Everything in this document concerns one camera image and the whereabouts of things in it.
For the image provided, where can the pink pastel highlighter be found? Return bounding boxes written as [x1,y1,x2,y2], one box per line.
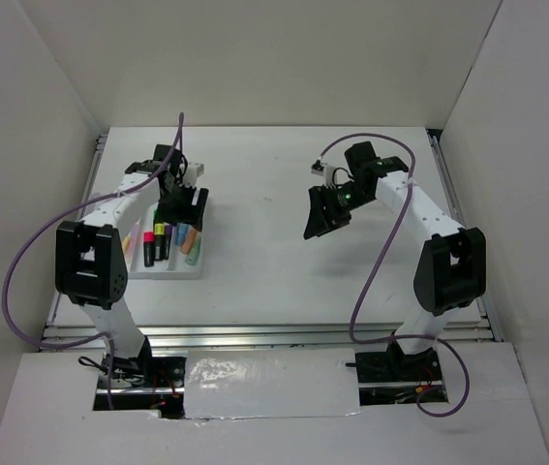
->
[122,224,139,259]

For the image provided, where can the white foil cover sheet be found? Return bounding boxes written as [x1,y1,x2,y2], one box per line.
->
[184,349,361,419]

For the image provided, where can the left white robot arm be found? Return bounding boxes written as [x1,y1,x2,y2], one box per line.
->
[55,142,209,387]

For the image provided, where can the orange translucent highlighter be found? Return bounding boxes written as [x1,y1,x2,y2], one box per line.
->
[180,226,198,256]

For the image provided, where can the white compartment tray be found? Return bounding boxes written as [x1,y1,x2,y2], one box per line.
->
[124,194,202,280]

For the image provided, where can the aluminium frame rail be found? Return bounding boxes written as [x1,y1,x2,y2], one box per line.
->
[36,126,507,403]

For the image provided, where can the pink cap black highlighter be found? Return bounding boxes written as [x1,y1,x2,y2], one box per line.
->
[142,231,155,267]

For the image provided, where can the small mint green highlighter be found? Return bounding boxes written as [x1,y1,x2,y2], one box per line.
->
[185,236,201,266]

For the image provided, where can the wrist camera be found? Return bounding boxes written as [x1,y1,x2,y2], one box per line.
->
[311,159,338,188]
[181,162,204,188]

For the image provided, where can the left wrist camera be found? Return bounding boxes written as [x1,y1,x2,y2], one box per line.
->
[181,162,204,188]

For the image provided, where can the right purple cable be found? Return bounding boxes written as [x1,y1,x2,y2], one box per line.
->
[319,133,472,419]

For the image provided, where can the purple cap black highlighter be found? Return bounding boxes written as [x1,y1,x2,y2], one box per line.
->
[164,224,173,261]

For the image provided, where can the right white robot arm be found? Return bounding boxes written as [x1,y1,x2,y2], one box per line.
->
[303,141,486,380]

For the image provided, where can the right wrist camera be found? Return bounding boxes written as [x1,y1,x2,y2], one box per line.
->
[311,159,338,188]

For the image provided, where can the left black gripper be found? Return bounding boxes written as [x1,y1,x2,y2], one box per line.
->
[154,181,210,231]

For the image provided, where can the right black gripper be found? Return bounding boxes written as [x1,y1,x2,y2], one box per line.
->
[303,181,374,239]

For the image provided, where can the yellow cap black highlighter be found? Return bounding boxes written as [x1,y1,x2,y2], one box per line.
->
[154,222,167,262]

